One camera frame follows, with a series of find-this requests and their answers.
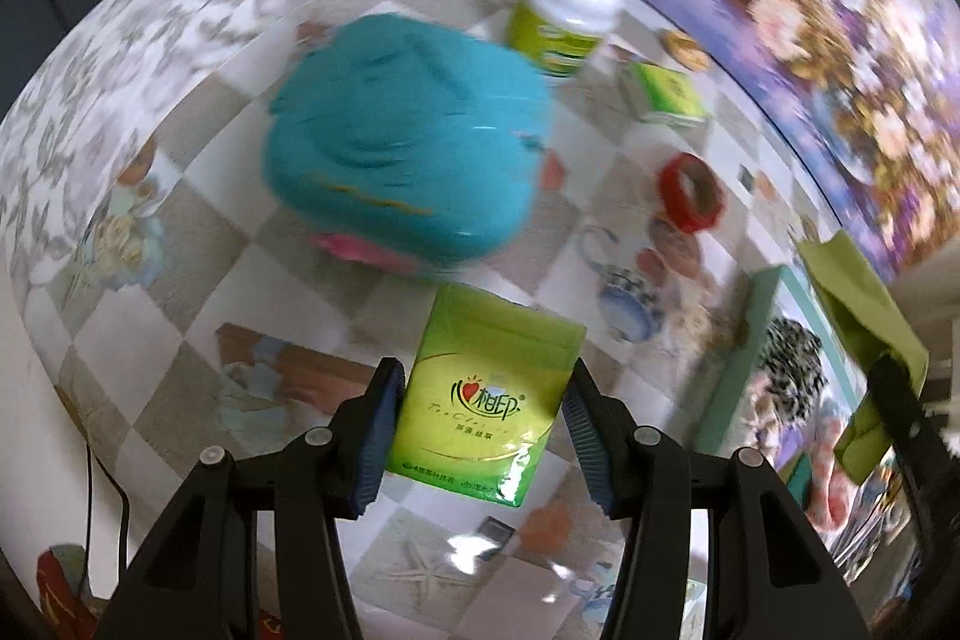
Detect white teal-rimmed box tray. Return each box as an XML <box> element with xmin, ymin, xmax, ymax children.
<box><xmin>695</xmin><ymin>266</ymin><xmax>910</xmax><ymax>581</ymax></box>

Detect olive green cloth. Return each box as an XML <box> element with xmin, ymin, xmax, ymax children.
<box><xmin>797</xmin><ymin>230</ymin><xmax>929</xmax><ymax>486</ymax></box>

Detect black white spotted cloth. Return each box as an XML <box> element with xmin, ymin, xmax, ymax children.
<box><xmin>757</xmin><ymin>317</ymin><xmax>828</xmax><ymax>424</ymax></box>

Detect red tape ring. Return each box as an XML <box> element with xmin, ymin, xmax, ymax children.
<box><xmin>657</xmin><ymin>151</ymin><xmax>729</xmax><ymax>238</ymax></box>

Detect floral painting canvas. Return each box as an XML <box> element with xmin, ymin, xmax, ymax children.
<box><xmin>646</xmin><ymin>0</ymin><xmax>958</xmax><ymax>281</ymax></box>

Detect small green tissue pack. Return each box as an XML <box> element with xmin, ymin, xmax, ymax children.
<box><xmin>619</xmin><ymin>60</ymin><xmax>708</xmax><ymax>127</ymax></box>

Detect white green pill bottle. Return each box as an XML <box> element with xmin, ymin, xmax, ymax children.
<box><xmin>506</xmin><ymin>0</ymin><xmax>626</xmax><ymax>80</ymax></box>

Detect black cable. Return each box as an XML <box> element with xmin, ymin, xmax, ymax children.
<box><xmin>73</xmin><ymin>428</ymin><xmax>134</xmax><ymax>596</ymax></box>

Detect pink striped scrunchie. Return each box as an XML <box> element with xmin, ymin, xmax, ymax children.
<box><xmin>779</xmin><ymin>414</ymin><xmax>859</xmax><ymax>534</ymax></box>

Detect teal plush toy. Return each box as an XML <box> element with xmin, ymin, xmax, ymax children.
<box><xmin>263</xmin><ymin>14</ymin><xmax>551</xmax><ymax>275</ymax></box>

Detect checkered patterned tablecloth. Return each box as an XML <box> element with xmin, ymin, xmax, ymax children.
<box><xmin>0</xmin><ymin>0</ymin><xmax>902</xmax><ymax>640</ymax></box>

